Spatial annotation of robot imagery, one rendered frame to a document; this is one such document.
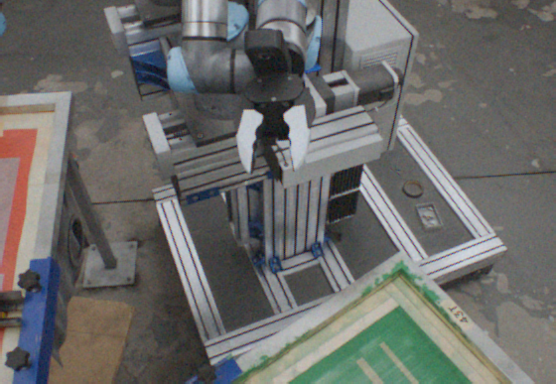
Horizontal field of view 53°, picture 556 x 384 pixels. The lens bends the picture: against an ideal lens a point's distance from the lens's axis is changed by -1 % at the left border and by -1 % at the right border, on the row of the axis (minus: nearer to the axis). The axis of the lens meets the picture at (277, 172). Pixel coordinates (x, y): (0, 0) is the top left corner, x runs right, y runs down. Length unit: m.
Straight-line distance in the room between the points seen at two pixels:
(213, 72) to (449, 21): 3.16
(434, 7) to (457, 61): 0.58
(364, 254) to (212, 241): 0.62
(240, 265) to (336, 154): 1.04
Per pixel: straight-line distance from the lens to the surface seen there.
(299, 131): 0.66
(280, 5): 0.84
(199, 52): 0.91
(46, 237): 1.38
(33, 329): 1.29
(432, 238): 2.42
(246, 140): 0.66
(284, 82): 0.72
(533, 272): 2.73
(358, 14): 1.67
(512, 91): 3.53
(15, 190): 1.51
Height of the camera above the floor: 2.15
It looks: 50 degrees down
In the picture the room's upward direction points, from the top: straight up
